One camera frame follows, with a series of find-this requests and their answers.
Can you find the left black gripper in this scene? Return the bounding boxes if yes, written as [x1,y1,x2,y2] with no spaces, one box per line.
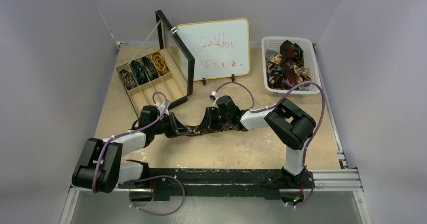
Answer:
[151,112,189,138]

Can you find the brown floral black tie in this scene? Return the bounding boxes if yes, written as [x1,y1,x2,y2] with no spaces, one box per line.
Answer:
[165,124,235,138]

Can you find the white plastic basket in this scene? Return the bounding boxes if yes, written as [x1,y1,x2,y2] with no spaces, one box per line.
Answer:
[261,36,322,97]

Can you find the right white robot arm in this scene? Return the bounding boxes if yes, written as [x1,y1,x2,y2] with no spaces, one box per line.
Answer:
[195,96,316,187]

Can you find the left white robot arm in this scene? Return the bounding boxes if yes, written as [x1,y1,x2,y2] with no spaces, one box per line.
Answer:
[72,104,190,193]

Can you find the dark grey rolled tie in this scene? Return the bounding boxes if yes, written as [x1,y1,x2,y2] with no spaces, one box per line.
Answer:
[141,57,159,81]

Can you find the black tie storage box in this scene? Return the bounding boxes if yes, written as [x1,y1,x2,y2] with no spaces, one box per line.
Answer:
[116,10,195,116]

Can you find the blue dark rolled tie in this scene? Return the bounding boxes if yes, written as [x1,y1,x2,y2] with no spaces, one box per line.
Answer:
[130,60,148,85]

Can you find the yellow rolled tie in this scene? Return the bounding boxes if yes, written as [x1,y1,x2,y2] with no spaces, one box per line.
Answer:
[151,52,168,76]

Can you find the grey patterned rolled tie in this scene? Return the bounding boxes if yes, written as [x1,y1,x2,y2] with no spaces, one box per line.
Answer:
[119,69,137,90]

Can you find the small whiteboard with stand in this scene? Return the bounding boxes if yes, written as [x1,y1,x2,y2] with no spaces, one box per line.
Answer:
[177,18,250,81]

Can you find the colourful patterned tie pile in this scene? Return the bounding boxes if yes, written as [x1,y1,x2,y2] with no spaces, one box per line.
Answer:
[266,50,311,90]

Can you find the dark red tie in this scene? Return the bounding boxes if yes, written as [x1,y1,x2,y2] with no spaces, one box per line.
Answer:
[279,40,304,89]

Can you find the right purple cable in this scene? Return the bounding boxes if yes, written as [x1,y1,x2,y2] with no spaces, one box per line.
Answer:
[209,81,326,209]

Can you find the black aluminium mounting rail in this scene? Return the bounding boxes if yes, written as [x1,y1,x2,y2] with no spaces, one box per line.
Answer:
[114,168,362,201]

